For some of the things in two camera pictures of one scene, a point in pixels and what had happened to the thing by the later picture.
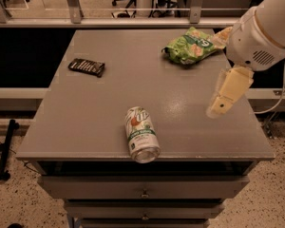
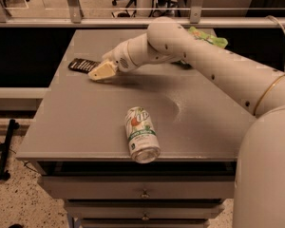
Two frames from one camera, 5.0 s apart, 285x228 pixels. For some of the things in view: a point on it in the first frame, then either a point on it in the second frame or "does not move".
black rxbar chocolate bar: [87, 66] does not move
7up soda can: [142, 139] does not move
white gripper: [251, 45] → [118, 57]
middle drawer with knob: [143, 209] does not move
